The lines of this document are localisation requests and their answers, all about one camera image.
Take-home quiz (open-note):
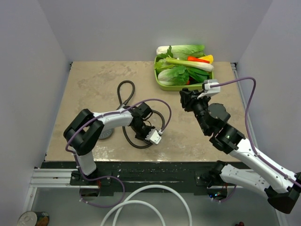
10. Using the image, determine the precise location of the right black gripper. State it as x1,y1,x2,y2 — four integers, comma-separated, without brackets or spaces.
181,89,212,134

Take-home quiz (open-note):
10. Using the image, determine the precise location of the black shower hose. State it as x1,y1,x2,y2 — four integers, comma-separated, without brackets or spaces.
117,80,166,149

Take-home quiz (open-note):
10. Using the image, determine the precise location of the grey shower head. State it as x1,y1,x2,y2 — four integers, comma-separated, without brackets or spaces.
98,129,114,140

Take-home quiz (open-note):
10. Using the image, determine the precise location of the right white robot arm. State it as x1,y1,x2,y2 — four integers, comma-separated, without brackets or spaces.
179,88,301,214

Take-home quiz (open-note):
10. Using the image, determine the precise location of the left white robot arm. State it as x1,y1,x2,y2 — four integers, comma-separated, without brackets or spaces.
63,103,161,185

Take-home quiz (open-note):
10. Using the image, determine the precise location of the green vegetable tray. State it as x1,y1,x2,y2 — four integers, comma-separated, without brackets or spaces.
154,57,214,91

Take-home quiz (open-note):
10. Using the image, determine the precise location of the dark green leafy vegetable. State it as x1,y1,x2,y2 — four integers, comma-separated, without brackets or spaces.
186,67,210,83

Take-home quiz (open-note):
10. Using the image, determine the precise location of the napa cabbage in front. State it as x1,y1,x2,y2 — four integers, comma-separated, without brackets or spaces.
158,65,189,86

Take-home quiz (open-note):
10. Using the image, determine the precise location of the napa cabbage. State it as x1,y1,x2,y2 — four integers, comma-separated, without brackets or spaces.
158,65,189,86
156,45,205,60

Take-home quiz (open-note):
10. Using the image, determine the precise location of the green celery stalk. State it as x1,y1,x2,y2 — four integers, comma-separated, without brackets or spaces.
165,57,214,72

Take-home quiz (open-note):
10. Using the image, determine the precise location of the orange carrot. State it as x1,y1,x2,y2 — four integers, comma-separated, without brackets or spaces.
187,56,210,64

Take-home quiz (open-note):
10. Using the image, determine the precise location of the yellow pepper piece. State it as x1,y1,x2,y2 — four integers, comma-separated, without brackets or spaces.
200,55,214,64

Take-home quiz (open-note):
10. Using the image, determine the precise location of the napa cabbage at back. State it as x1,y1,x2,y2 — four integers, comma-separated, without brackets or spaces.
156,45,205,60

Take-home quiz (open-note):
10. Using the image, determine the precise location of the tin can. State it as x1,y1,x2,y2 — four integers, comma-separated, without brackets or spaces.
17,211,50,226

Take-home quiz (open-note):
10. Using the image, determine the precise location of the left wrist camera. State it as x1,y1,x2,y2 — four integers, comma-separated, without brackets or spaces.
145,129,163,145

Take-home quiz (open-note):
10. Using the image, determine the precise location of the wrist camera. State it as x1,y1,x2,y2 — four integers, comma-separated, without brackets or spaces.
145,129,163,145
197,79,221,99

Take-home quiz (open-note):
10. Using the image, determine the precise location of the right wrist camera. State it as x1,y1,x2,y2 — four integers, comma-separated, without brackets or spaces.
197,79,221,99

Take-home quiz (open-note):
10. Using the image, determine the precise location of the black mounting base plate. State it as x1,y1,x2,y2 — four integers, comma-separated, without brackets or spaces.
41,161,224,196

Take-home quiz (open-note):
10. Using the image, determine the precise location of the white hose loop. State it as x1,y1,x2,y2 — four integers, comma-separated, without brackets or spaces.
100,182,191,226

